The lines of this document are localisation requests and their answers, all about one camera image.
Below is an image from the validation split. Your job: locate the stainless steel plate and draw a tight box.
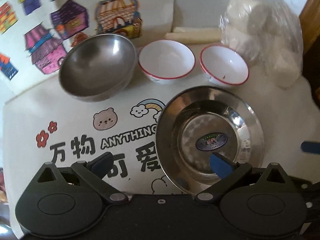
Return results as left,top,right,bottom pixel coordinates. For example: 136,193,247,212
155,86,265,195

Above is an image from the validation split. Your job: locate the large stainless steel bowl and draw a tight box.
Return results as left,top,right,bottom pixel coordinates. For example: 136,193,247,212
59,34,138,102

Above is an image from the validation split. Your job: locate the white red-rimmed bowl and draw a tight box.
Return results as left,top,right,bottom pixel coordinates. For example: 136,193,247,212
199,44,249,88
138,40,196,85

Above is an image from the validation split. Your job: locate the white cartoon table mat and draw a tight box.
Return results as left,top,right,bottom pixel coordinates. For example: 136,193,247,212
3,53,319,239

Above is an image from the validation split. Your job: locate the plastic bag of white rolls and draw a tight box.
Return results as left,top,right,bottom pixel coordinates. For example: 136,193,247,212
220,0,303,89

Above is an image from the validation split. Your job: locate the cream rolled stick front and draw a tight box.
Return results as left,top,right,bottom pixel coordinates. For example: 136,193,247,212
164,30,221,44

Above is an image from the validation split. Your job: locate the cream rolled stick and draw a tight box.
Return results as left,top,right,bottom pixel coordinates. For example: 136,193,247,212
172,27,200,33
164,30,221,44

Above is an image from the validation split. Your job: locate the cream rolled stick rear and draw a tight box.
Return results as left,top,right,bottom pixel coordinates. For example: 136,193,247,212
172,27,200,33

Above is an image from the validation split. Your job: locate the colourful houses drawing paper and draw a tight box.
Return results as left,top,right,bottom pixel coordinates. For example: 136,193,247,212
1,0,174,94

